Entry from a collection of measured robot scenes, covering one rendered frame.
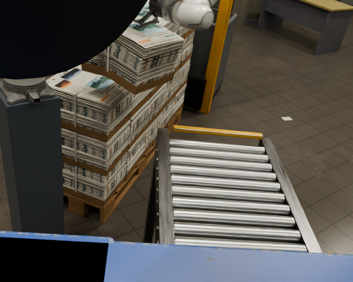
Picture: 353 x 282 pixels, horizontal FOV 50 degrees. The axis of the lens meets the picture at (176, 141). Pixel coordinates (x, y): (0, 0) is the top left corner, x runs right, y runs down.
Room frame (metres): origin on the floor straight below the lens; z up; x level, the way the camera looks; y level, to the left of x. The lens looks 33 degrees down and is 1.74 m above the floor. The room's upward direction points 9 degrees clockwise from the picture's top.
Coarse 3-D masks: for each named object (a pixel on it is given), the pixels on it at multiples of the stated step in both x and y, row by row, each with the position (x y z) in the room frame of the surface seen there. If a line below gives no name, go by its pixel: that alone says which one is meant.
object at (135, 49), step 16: (128, 32) 1.61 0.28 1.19; (144, 32) 1.66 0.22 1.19; (160, 32) 1.72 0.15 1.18; (128, 48) 1.55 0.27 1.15; (144, 48) 1.50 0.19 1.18; (160, 48) 1.59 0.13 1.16; (176, 48) 1.70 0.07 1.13; (112, 64) 1.58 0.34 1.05; (128, 64) 1.54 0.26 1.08; (144, 64) 1.53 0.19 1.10; (160, 64) 1.63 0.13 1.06; (128, 80) 1.53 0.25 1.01; (144, 80) 1.55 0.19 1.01
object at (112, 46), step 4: (132, 24) 1.75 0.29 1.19; (136, 24) 1.76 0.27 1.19; (152, 24) 1.80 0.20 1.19; (128, 28) 1.68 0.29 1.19; (132, 28) 1.69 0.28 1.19; (136, 28) 1.70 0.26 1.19; (116, 40) 1.59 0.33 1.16; (112, 44) 1.60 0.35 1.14; (112, 48) 1.60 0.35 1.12; (104, 52) 1.61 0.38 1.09; (112, 52) 1.59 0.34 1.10; (104, 56) 1.61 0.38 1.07; (112, 56) 1.59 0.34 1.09; (104, 60) 1.61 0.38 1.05; (112, 60) 1.59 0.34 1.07; (104, 64) 1.61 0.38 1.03
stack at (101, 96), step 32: (64, 96) 1.67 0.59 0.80; (96, 96) 1.67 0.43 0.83; (128, 96) 1.83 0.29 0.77; (160, 96) 2.35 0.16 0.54; (64, 128) 1.69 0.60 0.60; (96, 128) 1.63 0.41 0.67; (128, 128) 1.87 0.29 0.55; (96, 160) 1.63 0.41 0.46; (128, 160) 1.92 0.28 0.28; (64, 192) 1.68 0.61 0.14; (96, 192) 1.63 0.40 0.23
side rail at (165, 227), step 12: (168, 132) 1.50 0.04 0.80; (156, 144) 1.46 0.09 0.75; (168, 144) 1.39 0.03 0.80; (156, 156) 1.37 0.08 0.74; (168, 156) 1.31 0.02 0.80; (156, 168) 1.24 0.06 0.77; (168, 168) 1.22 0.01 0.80; (156, 180) 1.17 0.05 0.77; (168, 180) 1.15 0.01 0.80; (156, 192) 1.14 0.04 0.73; (168, 192) 1.08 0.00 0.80; (156, 204) 1.08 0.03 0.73; (168, 204) 1.02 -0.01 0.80; (156, 216) 1.02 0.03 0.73; (168, 216) 0.96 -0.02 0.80; (156, 228) 0.96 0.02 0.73; (168, 228) 0.90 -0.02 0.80; (156, 240) 0.91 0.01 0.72; (168, 240) 0.85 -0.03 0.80
